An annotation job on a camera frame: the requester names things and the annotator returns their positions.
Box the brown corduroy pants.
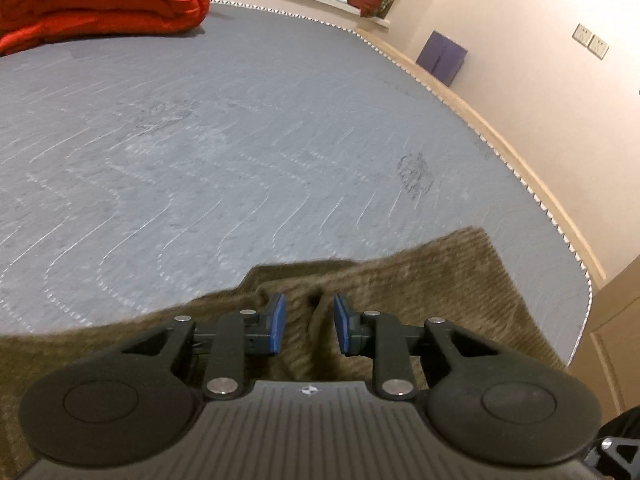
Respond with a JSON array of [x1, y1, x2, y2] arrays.
[[1, 226, 565, 479]]

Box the wooden cabinet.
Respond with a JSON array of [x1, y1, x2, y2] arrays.
[[568, 260, 640, 422]]

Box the grey quilted mattress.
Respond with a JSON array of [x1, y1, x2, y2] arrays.
[[1, 3, 592, 360]]

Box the wooden bed frame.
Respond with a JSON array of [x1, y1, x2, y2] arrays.
[[355, 28, 606, 289]]

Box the purple box by wall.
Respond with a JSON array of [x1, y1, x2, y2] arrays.
[[416, 30, 468, 87]]

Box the white wall switch plate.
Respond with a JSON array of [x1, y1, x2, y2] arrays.
[[572, 24, 610, 60]]

